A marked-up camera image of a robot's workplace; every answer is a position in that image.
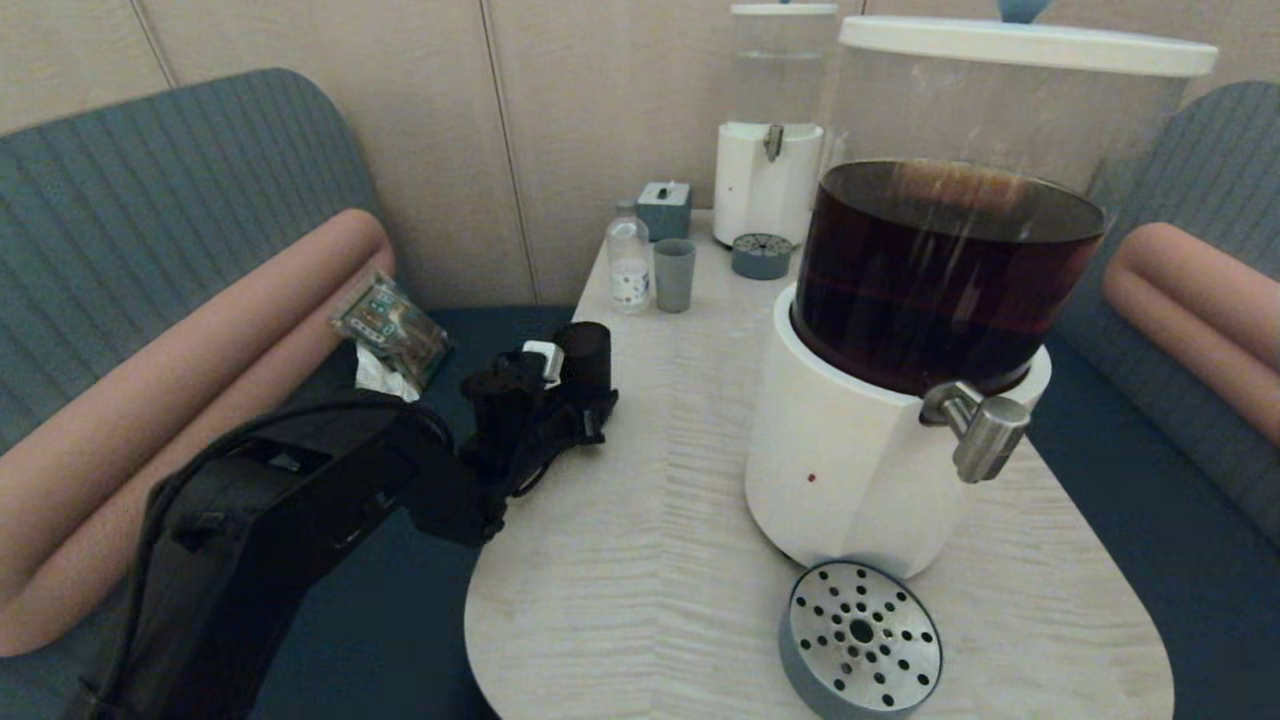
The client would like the dark tapered cup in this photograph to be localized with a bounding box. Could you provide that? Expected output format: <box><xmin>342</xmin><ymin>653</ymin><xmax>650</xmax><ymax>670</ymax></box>
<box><xmin>555</xmin><ymin>320</ymin><xmax>614</xmax><ymax>401</ymax></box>

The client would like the silver dispenser tap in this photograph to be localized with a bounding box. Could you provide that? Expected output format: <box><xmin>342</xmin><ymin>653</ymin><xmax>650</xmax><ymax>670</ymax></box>
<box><xmin>919</xmin><ymin>380</ymin><xmax>1032</xmax><ymax>486</ymax></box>

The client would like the grey tumbler cup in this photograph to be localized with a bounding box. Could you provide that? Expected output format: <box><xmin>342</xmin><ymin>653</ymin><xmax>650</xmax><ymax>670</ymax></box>
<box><xmin>653</xmin><ymin>238</ymin><xmax>697</xmax><ymax>314</ymax></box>

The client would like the clear bottle white label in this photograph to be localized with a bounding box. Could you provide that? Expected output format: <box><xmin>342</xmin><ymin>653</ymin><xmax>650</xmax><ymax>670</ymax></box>
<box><xmin>607</xmin><ymin>200</ymin><xmax>653</xmax><ymax>316</ymax></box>

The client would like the crumpled white tissue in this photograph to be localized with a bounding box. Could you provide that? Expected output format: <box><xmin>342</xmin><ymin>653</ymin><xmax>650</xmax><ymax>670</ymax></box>
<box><xmin>354</xmin><ymin>343</ymin><xmax>422</xmax><ymax>403</ymax></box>

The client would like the printed snack packet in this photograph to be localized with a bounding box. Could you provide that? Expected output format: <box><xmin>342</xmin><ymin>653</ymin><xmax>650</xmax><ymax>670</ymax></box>
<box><xmin>332</xmin><ymin>272</ymin><xmax>452</xmax><ymax>391</ymax></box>

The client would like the blue-grey square box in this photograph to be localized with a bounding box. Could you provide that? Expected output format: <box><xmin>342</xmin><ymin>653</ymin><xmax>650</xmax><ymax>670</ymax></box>
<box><xmin>636</xmin><ymin>180</ymin><xmax>693</xmax><ymax>242</ymax></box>

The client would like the small round perforated drip tray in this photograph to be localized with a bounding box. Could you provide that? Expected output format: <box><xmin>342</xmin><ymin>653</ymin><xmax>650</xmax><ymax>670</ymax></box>
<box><xmin>731</xmin><ymin>232</ymin><xmax>795</xmax><ymax>281</ymax></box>

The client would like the large tea dispenser white base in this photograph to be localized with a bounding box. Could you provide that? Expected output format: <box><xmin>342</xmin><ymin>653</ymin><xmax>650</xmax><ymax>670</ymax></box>
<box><xmin>744</xmin><ymin>48</ymin><xmax>1196</xmax><ymax>582</ymax></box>

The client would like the large round perforated drip tray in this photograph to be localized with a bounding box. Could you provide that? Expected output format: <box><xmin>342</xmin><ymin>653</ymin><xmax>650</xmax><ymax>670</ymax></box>
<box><xmin>779</xmin><ymin>560</ymin><xmax>944</xmax><ymax>720</ymax></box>

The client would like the long pink bolster cushion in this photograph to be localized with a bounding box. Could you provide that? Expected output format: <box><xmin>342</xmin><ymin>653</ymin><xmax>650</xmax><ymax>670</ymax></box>
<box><xmin>0</xmin><ymin>207</ymin><xmax>397</xmax><ymax>657</ymax></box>

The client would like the small white dispenser lid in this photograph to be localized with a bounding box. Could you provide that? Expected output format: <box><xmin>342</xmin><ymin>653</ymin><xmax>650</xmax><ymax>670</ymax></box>
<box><xmin>730</xmin><ymin>0</ymin><xmax>839</xmax><ymax>17</ymax></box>

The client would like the teal bench with snack packet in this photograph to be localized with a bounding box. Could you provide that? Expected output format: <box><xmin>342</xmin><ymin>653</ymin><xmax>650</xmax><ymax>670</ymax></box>
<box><xmin>0</xmin><ymin>66</ymin><xmax>581</xmax><ymax>720</ymax></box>

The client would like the large white dispenser lid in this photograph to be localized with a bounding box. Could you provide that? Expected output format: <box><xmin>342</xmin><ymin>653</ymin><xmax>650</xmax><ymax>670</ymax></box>
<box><xmin>838</xmin><ymin>0</ymin><xmax>1220</xmax><ymax>79</ymax></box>

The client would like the short pink bolster cushion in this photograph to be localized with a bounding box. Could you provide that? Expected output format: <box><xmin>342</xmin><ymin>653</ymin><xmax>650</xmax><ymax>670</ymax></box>
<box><xmin>1103</xmin><ymin>221</ymin><xmax>1280</xmax><ymax>447</ymax></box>

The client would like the teal bench empty seat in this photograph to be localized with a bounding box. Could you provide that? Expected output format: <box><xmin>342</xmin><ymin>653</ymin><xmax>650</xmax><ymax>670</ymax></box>
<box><xmin>1020</xmin><ymin>80</ymin><xmax>1280</xmax><ymax>720</ymax></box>

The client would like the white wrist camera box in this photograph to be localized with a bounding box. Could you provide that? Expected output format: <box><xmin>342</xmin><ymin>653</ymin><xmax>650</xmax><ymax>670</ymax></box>
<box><xmin>521</xmin><ymin>339</ymin><xmax>567</xmax><ymax>387</ymax></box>

